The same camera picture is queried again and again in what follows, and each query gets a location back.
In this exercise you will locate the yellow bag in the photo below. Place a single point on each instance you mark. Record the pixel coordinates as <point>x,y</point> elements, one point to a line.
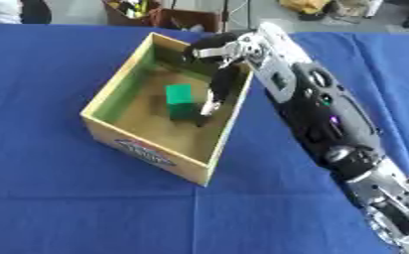
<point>304,6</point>

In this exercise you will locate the person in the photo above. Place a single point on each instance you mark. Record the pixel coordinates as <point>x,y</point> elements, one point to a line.
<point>14,11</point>

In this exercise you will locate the brown cardboard box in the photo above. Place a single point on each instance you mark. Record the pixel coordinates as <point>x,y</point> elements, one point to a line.
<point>161,15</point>

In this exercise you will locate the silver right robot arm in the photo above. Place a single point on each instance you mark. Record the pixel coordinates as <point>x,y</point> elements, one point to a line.
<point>312,99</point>

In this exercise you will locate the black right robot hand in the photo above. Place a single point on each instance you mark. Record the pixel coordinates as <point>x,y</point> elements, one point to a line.
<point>223,79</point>

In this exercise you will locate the black tripod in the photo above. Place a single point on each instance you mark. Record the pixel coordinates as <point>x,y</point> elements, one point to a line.
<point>225,13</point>

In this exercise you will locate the tan cardboard box green inside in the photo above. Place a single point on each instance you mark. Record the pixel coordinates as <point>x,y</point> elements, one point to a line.
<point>156,132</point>

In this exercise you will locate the green rectangular block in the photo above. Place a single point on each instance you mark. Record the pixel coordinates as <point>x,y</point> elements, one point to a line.
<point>180,99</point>

